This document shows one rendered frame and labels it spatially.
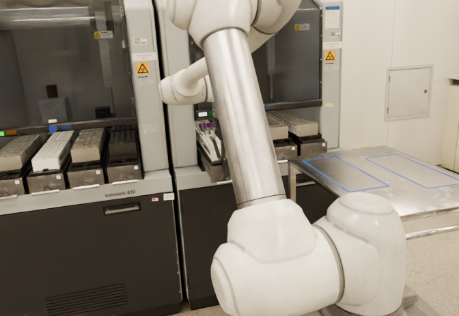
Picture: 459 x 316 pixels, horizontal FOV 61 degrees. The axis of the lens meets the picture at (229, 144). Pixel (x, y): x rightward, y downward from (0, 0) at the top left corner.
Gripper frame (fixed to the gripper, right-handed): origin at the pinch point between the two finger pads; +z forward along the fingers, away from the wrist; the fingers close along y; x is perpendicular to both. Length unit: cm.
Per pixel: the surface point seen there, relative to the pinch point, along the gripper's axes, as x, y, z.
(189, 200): -16.9, 14.2, 19.1
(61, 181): -17, 65, 3
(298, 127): -24.4, -41.1, -7.2
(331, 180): 32.9, -27.9, -2.0
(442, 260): -21, -128, 80
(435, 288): -1, -106, 80
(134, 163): -17.4, 35.7, -1.0
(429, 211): 63, -41, -2
